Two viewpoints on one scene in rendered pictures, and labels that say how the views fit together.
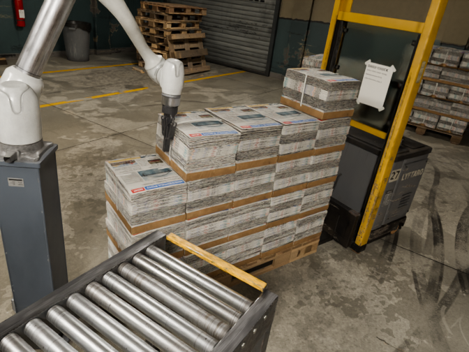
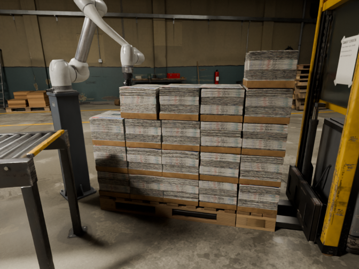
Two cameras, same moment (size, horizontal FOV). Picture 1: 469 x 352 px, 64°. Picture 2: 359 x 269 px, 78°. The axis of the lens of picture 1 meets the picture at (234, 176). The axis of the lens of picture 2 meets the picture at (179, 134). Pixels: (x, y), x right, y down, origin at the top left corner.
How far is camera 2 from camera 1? 166 cm
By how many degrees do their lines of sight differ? 48
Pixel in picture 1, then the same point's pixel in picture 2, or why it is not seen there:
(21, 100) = (54, 65)
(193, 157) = (124, 102)
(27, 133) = (56, 80)
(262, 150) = (182, 107)
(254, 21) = not seen: outside the picture
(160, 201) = (107, 127)
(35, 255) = not seen: hidden behind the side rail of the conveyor
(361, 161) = not seen: hidden behind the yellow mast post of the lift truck
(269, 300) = (19, 160)
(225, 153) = (146, 102)
